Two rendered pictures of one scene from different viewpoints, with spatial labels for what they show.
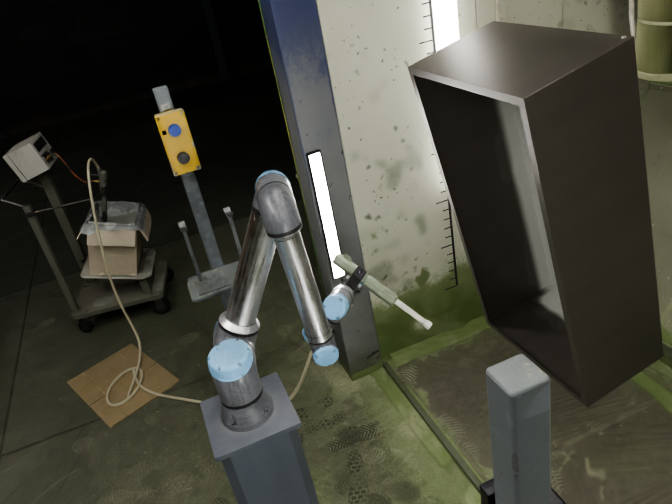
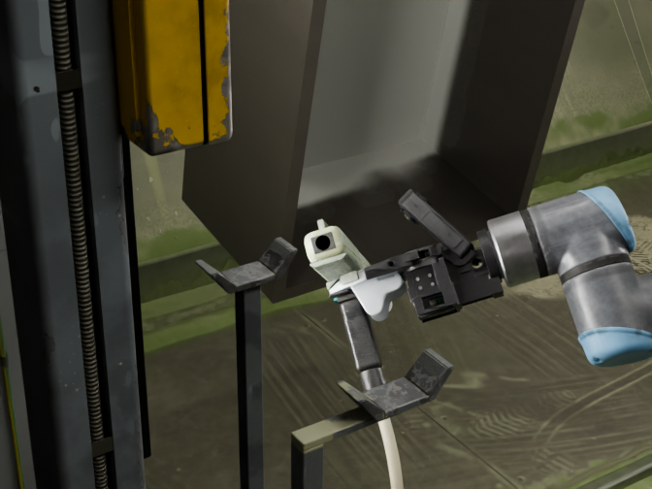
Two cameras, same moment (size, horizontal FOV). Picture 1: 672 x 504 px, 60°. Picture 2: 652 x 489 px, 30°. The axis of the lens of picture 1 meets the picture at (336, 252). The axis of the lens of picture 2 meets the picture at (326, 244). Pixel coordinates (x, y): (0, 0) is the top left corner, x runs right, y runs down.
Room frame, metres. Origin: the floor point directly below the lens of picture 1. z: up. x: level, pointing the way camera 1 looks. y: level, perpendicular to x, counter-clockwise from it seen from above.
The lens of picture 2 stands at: (2.53, 1.25, 1.57)
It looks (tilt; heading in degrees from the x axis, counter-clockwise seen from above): 27 degrees down; 252
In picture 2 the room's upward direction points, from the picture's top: 1 degrees clockwise
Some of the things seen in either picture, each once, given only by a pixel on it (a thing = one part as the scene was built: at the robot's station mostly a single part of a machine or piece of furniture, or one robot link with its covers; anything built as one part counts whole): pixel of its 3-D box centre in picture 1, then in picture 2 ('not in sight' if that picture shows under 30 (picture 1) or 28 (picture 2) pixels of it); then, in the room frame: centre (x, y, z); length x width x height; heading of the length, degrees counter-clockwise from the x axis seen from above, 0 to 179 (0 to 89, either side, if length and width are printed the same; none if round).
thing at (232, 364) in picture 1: (234, 370); not in sight; (1.62, 0.42, 0.83); 0.17 x 0.15 x 0.18; 4
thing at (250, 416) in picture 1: (244, 401); not in sight; (1.61, 0.42, 0.69); 0.19 x 0.19 x 0.10
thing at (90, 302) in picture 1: (90, 229); not in sight; (3.65, 1.57, 0.64); 0.73 x 0.50 x 1.27; 96
